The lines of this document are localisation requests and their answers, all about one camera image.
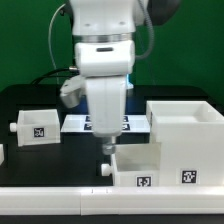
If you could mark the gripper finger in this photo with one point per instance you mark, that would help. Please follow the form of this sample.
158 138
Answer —
109 145

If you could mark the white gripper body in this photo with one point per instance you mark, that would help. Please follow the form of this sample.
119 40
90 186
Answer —
106 100

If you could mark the white drawer without knob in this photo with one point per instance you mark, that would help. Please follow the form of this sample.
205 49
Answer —
134 165

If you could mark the white drawer with knob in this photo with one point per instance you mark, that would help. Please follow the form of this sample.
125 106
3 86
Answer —
36 127

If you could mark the white drawer cabinet box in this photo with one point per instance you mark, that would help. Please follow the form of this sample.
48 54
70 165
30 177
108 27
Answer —
191 139

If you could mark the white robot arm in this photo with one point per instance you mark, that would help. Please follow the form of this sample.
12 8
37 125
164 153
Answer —
114 35

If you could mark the white marker sheet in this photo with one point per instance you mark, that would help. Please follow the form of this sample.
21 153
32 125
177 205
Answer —
82 124

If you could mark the white front rail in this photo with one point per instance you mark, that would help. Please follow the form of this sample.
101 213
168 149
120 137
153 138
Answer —
111 200

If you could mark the white left rail block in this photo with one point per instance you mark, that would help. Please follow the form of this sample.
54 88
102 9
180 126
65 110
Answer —
1 154

